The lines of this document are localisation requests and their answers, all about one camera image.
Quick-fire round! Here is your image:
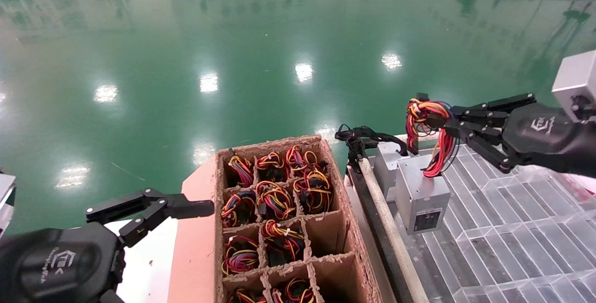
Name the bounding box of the clear plastic compartment tray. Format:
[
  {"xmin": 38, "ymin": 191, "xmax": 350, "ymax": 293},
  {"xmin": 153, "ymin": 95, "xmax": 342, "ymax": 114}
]
[{"xmin": 368, "ymin": 142, "xmax": 596, "ymax": 303}]

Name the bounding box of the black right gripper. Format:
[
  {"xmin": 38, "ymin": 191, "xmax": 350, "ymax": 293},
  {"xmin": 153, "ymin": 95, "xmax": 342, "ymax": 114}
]
[{"xmin": 425, "ymin": 92, "xmax": 596, "ymax": 178}]

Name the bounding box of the power supply with coloured wires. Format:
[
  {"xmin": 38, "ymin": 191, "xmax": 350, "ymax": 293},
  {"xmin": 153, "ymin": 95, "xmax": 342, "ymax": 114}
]
[
  {"xmin": 255, "ymin": 181, "xmax": 298, "ymax": 221},
  {"xmin": 293, "ymin": 168, "xmax": 333, "ymax": 214},
  {"xmin": 271, "ymin": 277, "xmax": 316, "ymax": 303},
  {"xmin": 261, "ymin": 219, "xmax": 306, "ymax": 266},
  {"xmin": 396, "ymin": 93, "xmax": 460, "ymax": 235},
  {"xmin": 285, "ymin": 145, "xmax": 322, "ymax": 171},
  {"xmin": 227, "ymin": 149, "xmax": 255, "ymax": 188},
  {"xmin": 255, "ymin": 152, "xmax": 285, "ymax": 182},
  {"xmin": 222, "ymin": 236, "xmax": 260, "ymax": 276},
  {"xmin": 221, "ymin": 189, "xmax": 257, "ymax": 228},
  {"xmin": 228, "ymin": 287, "xmax": 268, "ymax": 303}
]

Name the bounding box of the brown cardboard divider box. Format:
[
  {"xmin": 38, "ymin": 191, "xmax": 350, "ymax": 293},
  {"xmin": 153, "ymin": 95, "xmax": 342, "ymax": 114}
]
[{"xmin": 215, "ymin": 135, "xmax": 385, "ymax": 303}]

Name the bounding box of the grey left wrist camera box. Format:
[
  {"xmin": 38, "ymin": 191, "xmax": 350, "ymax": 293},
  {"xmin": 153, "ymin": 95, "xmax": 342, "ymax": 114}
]
[{"xmin": 0, "ymin": 173, "xmax": 17, "ymax": 237}]

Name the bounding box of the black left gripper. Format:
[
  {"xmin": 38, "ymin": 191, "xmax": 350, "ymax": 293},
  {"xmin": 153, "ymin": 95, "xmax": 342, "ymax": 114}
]
[{"xmin": 0, "ymin": 189, "xmax": 166, "ymax": 303}]

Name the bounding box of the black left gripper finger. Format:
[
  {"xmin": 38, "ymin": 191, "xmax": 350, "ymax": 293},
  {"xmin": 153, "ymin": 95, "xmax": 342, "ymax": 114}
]
[{"xmin": 118, "ymin": 194, "xmax": 215, "ymax": 248}]

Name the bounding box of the cream cart frame pipe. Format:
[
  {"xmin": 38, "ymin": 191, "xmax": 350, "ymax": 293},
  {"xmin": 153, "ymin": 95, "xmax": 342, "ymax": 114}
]
[
  {"xmin": 395, "ymin": 132, "xmax": 440, "ymax": 144},
  {"xmin": 359, "ymin": 158, "xmax": 429, "ymax": 303}
]

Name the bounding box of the grey metal power supply box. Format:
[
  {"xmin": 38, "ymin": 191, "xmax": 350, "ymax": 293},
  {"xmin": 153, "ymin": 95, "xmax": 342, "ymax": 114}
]
[{"xmin": 374, "ymin": 142, "xmax": 411, "ymax": 202}]

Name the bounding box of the black cart edge rail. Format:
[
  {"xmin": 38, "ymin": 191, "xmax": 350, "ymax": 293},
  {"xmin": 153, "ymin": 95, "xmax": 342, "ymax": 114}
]
[{"xmin": 345, "ymin": 166, "xmax": 415, "ymax": 303}]

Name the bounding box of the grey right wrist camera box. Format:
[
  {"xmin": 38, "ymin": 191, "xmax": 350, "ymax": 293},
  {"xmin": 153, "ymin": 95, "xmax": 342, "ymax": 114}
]
[{"xmin": 552, "ymin": 51, "xmax": 596, "ymax": 123}]

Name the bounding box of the pink board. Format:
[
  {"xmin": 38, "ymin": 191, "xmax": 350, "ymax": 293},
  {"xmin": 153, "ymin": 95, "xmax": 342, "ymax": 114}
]
[{"xmin": 168, "ymin": 154, "xmax": 219, "ymax": 303}]

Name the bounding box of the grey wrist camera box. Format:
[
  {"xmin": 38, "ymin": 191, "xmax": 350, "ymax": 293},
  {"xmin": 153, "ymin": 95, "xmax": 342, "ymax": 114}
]
[
  {"xmin": 0, "ymin": 173, "xmax": 17, "ymax": 237},
  {"xmin": 552, "ymin": 51, "xmax": 596, "ymax": 123}
]

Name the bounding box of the black cable bundle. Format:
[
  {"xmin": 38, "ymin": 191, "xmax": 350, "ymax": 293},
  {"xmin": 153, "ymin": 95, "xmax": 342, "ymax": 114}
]
[{"xmin": 334, "ymin": 124, "xmax": 411, "ymax": 164}]

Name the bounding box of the black pipe joint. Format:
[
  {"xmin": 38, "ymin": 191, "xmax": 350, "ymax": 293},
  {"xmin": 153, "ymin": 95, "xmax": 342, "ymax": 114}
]
[{"xmin": 347, "ymin": 145, "xmax": 368, "ymax": 174}]

